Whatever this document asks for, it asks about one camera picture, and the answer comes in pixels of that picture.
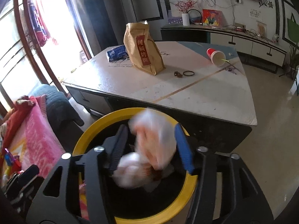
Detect white plastic trash bag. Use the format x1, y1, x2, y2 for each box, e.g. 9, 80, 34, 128
112, 109, 176, 189

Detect pink patterned blanket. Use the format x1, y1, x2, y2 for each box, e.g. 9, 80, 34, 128
1, 95, 65, 180

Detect red paper cup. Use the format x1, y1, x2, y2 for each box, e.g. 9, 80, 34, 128
206, 48, 229, 67

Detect white coffee table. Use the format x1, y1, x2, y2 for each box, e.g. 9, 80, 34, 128
65, 41, 258, 153

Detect red blanket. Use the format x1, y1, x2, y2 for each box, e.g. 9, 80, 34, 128
1, 96, 36, 156

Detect blue snack packet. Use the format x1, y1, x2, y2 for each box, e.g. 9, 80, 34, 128
107, 45, 129, 62

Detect wooden framed window door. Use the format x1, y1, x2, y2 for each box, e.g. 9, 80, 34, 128
1, 0, 92, 115

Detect round dark ornament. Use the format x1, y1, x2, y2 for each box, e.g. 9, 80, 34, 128
188, 9, 202, 25

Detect white vase red flowers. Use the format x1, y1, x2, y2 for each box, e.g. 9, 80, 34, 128
174, 0, 197, 26

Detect dark blue cushion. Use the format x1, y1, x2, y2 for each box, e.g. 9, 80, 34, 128
29, 84, 84, 133

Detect small dark trinket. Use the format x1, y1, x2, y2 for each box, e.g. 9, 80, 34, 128
174, 71, 183, 78

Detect white black tv cabinet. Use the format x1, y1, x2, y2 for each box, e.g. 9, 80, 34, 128
161, 25, 287, 73

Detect brown paper bag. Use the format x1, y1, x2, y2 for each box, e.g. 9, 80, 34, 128
123, 22, 165, 75

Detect colourful framed picture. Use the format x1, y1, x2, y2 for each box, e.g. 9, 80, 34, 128
203, 9, 223, 27

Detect yellow rimmed black trash bin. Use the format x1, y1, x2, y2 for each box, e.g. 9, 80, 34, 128
73, 107, 197, 223

